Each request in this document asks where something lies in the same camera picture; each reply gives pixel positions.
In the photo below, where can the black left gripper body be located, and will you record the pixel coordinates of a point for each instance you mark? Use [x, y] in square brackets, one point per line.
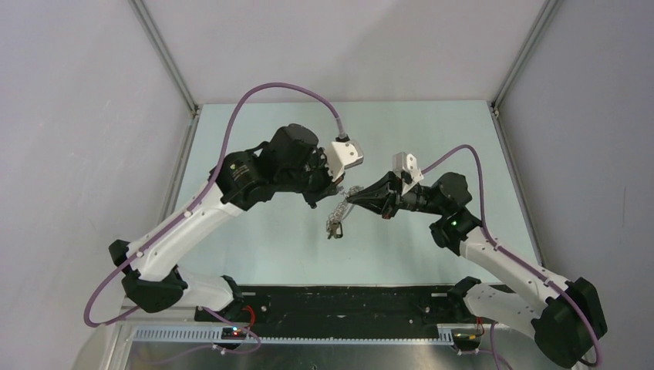
[317, 176]

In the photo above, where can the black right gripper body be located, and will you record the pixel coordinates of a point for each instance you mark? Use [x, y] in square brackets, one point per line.
[416, 199]

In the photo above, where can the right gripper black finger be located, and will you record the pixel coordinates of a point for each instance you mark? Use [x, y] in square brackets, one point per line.
[388, 185]
[383, 204]

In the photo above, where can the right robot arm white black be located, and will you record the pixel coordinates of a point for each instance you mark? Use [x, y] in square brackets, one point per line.
[563, 317]

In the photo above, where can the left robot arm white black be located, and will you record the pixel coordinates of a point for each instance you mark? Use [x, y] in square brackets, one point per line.
[292, 161]

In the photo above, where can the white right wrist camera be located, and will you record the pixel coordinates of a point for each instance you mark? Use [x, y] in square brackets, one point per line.
[405, 167]

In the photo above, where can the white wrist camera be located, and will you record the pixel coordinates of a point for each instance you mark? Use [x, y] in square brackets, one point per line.
[341, 156]
[405, 167]

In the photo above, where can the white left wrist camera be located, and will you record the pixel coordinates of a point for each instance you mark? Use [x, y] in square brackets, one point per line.
[341, 156]

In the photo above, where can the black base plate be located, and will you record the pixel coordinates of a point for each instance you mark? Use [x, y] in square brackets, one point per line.
[352, 312]

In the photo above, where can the right aluminium corner post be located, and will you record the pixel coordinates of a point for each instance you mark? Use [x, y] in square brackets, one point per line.
[526, 50]

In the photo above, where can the aluminium corner post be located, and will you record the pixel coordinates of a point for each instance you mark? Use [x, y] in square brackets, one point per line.
[156, 39]
[526, 50]

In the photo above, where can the aluminium frame rail front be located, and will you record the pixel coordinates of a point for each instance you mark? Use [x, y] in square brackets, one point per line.
[201, 328]

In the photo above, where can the left aluminium corner post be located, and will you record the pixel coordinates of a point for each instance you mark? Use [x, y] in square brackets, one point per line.
[156, 39]

